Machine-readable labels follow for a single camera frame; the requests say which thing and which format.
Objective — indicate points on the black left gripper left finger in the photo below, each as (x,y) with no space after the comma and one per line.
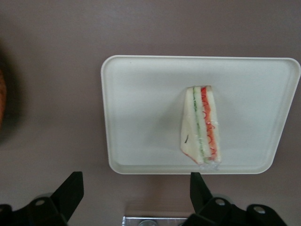
(70,193)

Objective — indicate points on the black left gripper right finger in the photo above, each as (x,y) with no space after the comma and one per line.
(200,193)

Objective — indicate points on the triangle sandwich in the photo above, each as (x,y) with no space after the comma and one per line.
(190,131)

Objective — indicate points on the beige rectangular tray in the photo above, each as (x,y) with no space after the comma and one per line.
(141,106)

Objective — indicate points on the round brown wicker basket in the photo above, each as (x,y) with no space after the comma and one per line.
(2,99)

